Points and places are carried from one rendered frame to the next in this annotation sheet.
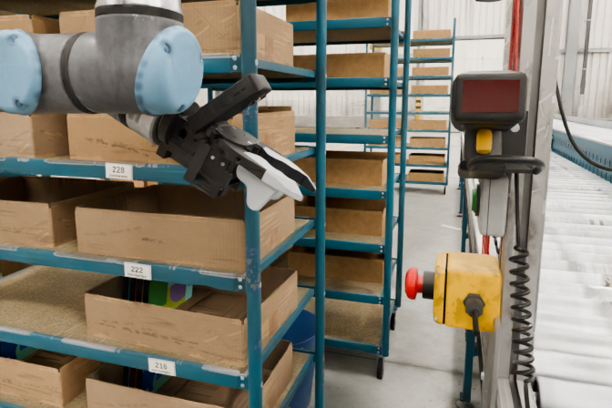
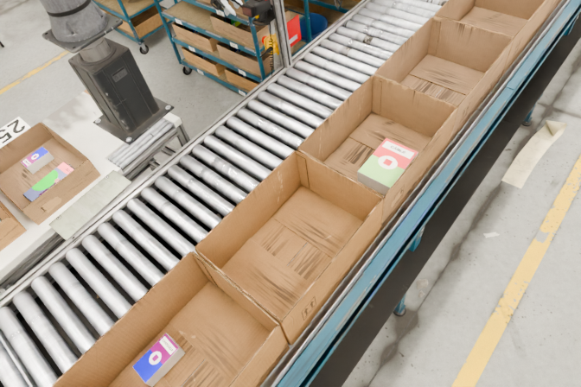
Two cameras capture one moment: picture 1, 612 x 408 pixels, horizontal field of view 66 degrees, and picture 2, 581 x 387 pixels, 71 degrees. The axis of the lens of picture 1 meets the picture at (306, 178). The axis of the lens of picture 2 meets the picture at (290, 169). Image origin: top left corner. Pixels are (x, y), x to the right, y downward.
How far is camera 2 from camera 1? 158 cm
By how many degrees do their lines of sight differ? 49
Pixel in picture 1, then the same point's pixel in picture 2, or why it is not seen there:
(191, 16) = not seen: outside the picture
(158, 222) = not seen: outside the picture
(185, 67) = not seen: outside the picture
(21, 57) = not seen: outside the picture
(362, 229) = not seen: outside the picture
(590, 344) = (317, 60)
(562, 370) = (300, 66)
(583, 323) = (327, 53)
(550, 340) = (309, 58)
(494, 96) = (247, 11)
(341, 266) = not seen: outside the picture
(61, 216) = not seen: outside the picture
